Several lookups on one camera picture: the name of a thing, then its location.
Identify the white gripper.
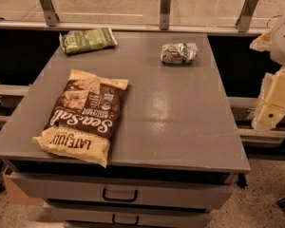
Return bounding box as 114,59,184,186
249,28,285,131

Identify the brown Late July chip bag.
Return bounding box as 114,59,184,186
32,69,128,166

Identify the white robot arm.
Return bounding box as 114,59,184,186
250,12,285,130

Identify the crumpled green white snack bag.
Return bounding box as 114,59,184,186
161,43,199,65

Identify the green jalapeno chip bag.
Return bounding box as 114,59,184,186
59,28,118,55

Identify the upper grey drawer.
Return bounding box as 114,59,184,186
10,172,232,210

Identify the grey drawer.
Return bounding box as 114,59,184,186
10,172,232,210
44,203,211,228

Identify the lower grey drawer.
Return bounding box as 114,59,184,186
44,203,211,228

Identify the right metal railing bracket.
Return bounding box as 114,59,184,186
236,0,258,32

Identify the metal railing bracket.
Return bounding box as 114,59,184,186
39,0,60,27
159,0,171,30
236,0,258,32

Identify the middle metal railing bracket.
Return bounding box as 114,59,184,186
159,0,171,30

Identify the left metal railing bracket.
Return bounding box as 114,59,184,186
39,0,60,27

